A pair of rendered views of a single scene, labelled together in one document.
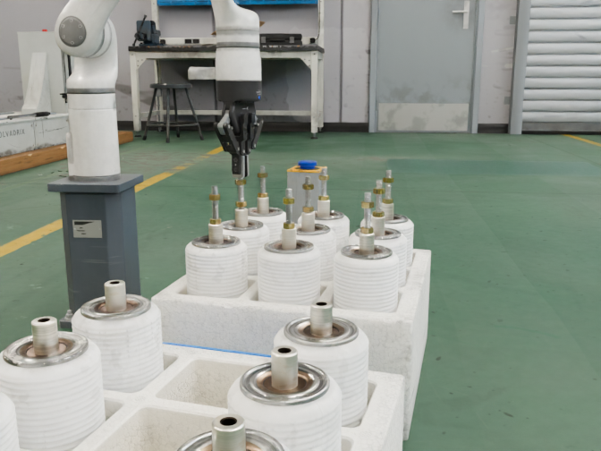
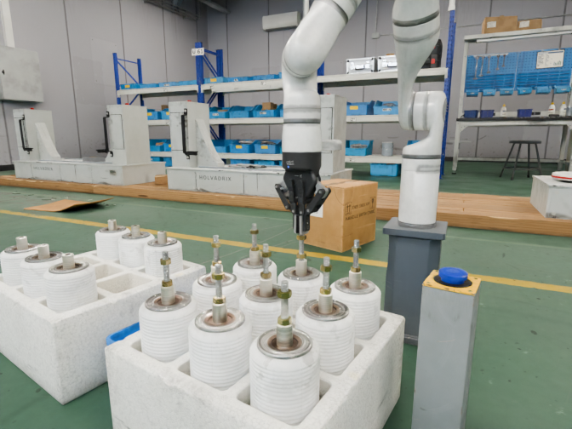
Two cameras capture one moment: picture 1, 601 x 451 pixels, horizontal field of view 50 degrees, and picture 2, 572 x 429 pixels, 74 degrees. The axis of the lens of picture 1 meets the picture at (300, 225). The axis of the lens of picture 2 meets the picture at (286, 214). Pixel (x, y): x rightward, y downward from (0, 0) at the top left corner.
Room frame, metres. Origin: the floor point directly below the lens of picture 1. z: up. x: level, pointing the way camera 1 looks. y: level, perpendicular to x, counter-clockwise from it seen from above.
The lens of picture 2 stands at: (1.29, -0.60, 0.53)
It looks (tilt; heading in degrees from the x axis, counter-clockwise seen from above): 12 degrees down; 109
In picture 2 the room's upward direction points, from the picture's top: straight up
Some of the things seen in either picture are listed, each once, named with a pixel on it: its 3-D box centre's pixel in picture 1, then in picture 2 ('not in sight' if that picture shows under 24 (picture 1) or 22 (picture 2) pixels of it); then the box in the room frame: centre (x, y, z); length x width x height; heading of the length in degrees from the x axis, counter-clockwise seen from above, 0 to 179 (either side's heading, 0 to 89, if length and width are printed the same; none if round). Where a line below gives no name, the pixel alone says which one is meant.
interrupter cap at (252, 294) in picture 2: (308, 229); (265, 293); (1.06, -0.01, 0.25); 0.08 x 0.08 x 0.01
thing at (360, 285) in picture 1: (365, 310); (171, 350); (0.91, -0.10, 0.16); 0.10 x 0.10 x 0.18
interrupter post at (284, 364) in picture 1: (284, 369); (43, 252); (0.50, 0.01, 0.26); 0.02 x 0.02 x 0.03
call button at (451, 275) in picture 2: (307, 165); (452, 277); (1.36, -0.01, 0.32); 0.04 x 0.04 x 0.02
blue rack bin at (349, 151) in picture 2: not in sight; (357, 147); (0.51, 4.86, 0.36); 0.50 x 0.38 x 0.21; 85
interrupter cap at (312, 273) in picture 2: (241, 225); (301, 273); (1.09, 0.10, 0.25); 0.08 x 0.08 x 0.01
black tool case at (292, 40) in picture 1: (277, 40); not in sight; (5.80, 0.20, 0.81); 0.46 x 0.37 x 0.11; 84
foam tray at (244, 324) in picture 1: (308, 319); (266, 374); (1.06, -0.01, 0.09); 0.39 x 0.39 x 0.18; 75
